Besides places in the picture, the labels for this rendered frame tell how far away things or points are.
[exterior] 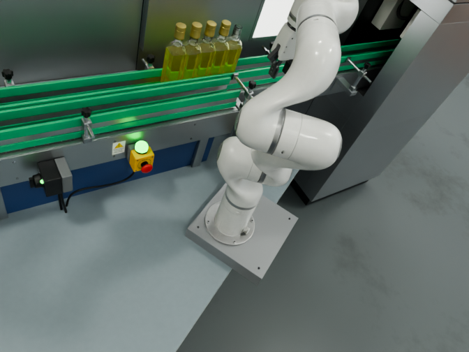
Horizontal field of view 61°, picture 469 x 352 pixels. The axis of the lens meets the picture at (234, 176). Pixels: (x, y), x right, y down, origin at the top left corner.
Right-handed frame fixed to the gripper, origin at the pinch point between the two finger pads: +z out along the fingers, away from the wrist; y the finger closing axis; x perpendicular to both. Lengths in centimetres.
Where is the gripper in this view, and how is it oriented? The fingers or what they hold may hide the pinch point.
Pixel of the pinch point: (280, 70)
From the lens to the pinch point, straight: 128.2
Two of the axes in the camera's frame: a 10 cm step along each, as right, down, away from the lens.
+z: -2.7, 6.1, 7.4
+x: 5.0, 7.5, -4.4
